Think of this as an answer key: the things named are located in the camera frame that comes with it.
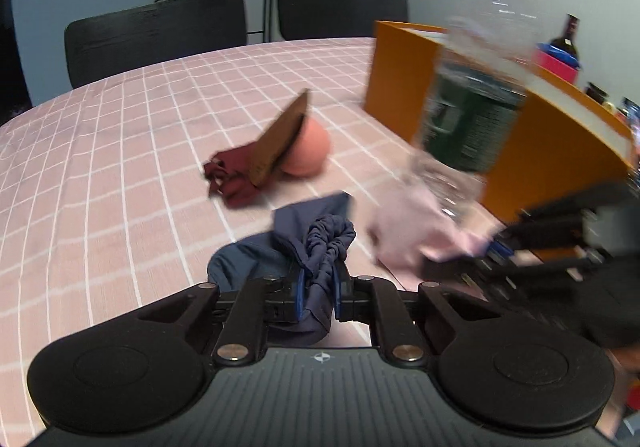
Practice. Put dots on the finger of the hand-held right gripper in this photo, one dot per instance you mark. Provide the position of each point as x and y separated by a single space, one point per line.
500 269
550 227

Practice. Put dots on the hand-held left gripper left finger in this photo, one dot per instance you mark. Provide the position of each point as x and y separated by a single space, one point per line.
300 294

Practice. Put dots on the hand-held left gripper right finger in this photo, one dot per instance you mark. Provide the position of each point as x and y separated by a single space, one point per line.
338 294

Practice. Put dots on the navy blue cloth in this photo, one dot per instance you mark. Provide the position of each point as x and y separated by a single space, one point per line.
260 252

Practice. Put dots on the orange cardboard box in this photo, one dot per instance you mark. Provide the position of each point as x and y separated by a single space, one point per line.
550 147

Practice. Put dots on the pink cloth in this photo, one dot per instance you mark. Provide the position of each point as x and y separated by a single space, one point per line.
405 232

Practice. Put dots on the person's right forearm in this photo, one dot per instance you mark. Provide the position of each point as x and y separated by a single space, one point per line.
617 392

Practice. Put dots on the clear plastic water bottle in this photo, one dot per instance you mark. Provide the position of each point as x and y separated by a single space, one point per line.
470 117

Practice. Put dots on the maroon cloth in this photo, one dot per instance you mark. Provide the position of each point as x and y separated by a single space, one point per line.
235 172

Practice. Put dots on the small dark jar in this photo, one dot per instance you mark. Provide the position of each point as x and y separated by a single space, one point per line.
595 92

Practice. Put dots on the peach foam ball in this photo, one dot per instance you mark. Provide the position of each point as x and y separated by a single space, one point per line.
310 152

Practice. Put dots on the brown flat card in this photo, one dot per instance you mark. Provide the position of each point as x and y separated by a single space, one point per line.
280 137

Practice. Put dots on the red box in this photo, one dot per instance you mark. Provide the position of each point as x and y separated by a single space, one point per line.
555 67

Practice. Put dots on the blue packet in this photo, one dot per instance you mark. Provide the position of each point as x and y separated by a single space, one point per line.
550 49

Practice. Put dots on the dark wine bottle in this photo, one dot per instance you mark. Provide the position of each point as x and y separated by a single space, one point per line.
567 34

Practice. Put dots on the pink checked tablecloth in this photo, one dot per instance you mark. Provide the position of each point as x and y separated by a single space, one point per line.
125 152

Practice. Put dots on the black chair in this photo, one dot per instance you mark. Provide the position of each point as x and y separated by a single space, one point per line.
150 32
340 12

